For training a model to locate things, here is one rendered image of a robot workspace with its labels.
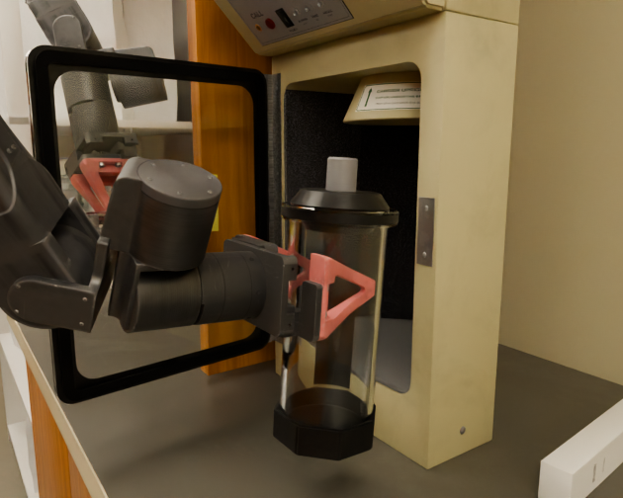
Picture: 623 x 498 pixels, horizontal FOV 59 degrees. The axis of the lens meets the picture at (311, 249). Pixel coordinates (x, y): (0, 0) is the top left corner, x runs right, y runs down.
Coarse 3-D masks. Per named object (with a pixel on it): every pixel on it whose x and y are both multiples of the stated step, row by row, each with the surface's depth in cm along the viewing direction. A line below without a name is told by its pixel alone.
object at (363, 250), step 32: (320, 224) 46; (352, 224) 46; (352, 256) 47; (384, 256) 49; (352, 288) 47; (352, 320) 48; (288, 352) 50; (320, 352) 48; (352, 352) 48; (288, 384) 51; (320, 384) 49; (352, 384) 49; (288, 416) 51; (320, 416) 49; (352, 416) 50
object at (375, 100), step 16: (368, 80) 66; (384, 80) 64; (400, 80) 62; (416, 80) 62; (368, 96) 64; (384, 96) 63; (400, 96) 62; (416, 96) 62; (352, 112) 66; (368, 112) 64; (384, 112) 62; (400, 112) 62; (416, 112) 61
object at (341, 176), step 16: (336, 160) 49; (352, 160) 49; (336, 176) 49; (352, 176) 49; (304, 192) 49; (320, 192) 47; (336, 192) 47; (352, 192) 49; (368, 192) 51; (336, 208) 46; (352, 208) 46; (368, 208) 47; (384, 208) 48
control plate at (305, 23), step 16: (240, 0) 67; (256, 0) 65; (272, 0) 63; (288, 0) 61; (304, 0) 59; (336, 0) 56; (240, 16) 70; (256, 16) 68; (272, 16) 65; (288, 16) 64; (304, 16) 62; (320, 16) 60; (336, 16) 58; (352, 16) 57; (256, 32) 70; (272, 32) 68; (288, 32) 66; (304, 32) 64
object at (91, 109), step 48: (96, 96) 61; (144, 96) 65; (192, 96) 69; (240, 96) 73; (96, 144) 62; (144, 144) 65; (192, 144) 70; (240, 144) 74; (96, 192) 62; (240, 192) 75; (96, 336) 65; (144, 336) 69; (192, 336) 73; (240, 336) 79
